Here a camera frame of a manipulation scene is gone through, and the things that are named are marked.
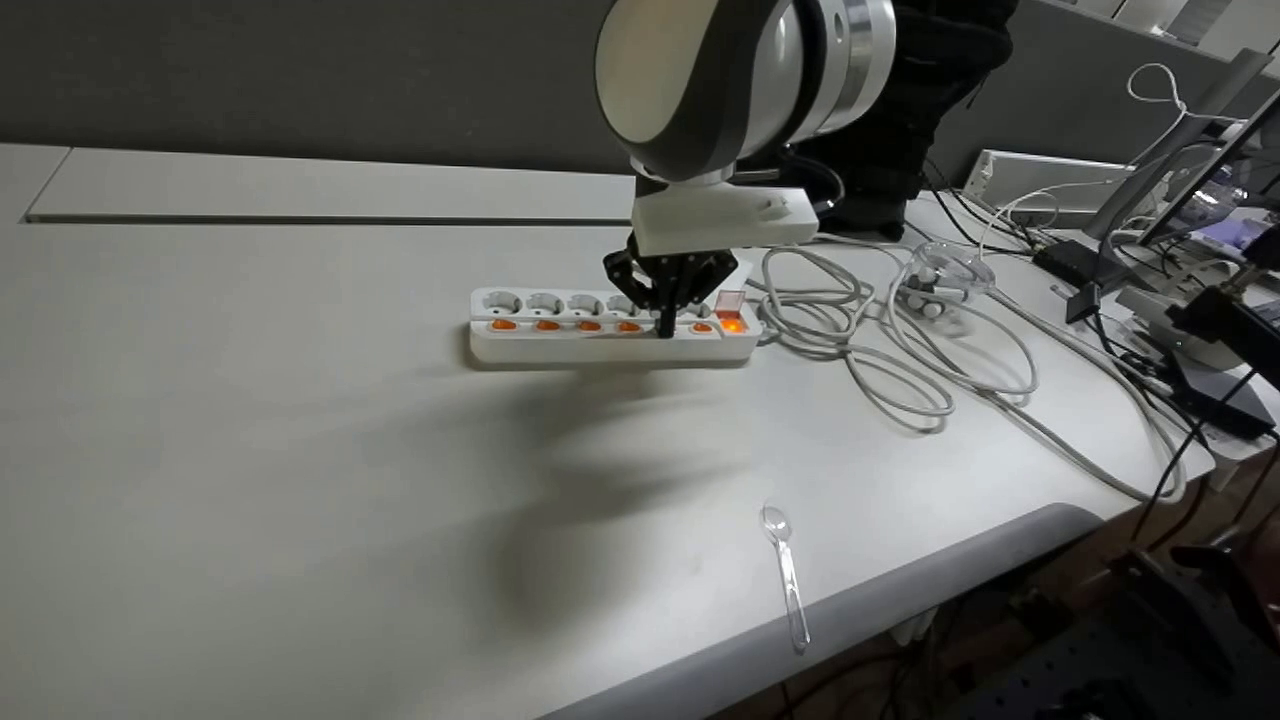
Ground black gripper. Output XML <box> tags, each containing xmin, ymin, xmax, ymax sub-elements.
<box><xmin>601</xmin><ymin>237</ymin><xmax>740</xmax><ymax>340</ymax></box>

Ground white power strip orange switches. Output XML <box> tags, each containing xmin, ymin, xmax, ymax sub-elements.
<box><xmin>463</xmin><ymin>284</ymin><xmax>764</xmax><ymax>373</ymax></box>

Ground white round power plug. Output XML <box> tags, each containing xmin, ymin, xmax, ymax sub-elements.
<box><xmin>895</xmin><ymin>256</ymin><xmax>984</xmax><ymax>335</ymax></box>

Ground gray flat device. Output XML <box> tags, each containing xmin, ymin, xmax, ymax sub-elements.
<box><xmin>960</xmin><ymin>145</ymin><xmax>1137</xmax><ymax>217</ymax></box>

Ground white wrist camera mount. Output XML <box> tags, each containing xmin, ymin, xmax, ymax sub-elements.
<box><xmin>627</xmin><ymin>174</ymin><xmax>820</xmax><ymax>259</ymax></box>

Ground white coiled power cable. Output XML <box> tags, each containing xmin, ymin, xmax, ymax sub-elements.
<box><xmin>744</xmin><ymin>238</ymin><xmax>1044</xmax><ymax>439</ymax></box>

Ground long thin gray cable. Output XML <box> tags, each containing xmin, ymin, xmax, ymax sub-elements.
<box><xmin>976</xmin><ymin>284</ymin><xmax>1194</xmax><ymax>510</ymax></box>

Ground black cable bundle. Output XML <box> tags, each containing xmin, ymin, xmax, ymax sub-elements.
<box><xmin>1054</xmin><ymin>237</ymin><xmax>1280</xmax><ymax>536</ymax></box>

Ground white looped thin cable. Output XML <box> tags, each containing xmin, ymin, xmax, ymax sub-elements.
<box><xmin>1119</xmin><ymin>54</ymin><xmax>1195</xmax><ymax>137</ymax></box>

